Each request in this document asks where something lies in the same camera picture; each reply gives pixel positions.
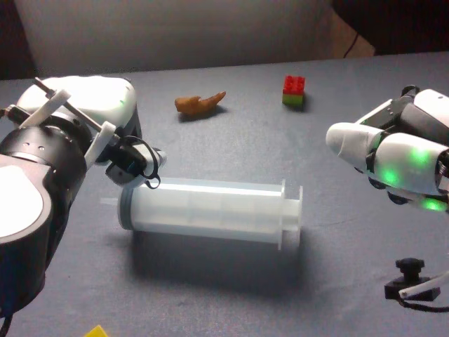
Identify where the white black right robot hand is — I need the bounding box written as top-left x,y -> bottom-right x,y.
326,85 -> 449,216

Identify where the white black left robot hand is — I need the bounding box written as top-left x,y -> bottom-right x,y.
16,75 -> 168,190

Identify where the orange-brown toy food piece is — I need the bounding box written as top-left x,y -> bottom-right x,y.
174,90 -> 227,117

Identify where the cream white backdrop panel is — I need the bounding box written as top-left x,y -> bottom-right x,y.
13,0 -> 375,77

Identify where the green toy building brick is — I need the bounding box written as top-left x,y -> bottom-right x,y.
281,92 -> 304,107

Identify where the red toy building brick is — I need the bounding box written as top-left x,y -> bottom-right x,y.
283,74 -> 306,96

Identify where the yellow toy block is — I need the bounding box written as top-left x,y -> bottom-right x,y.
83,324 -> 109,337

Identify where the black background cable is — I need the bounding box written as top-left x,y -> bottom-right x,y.
342,29 -> 361,59

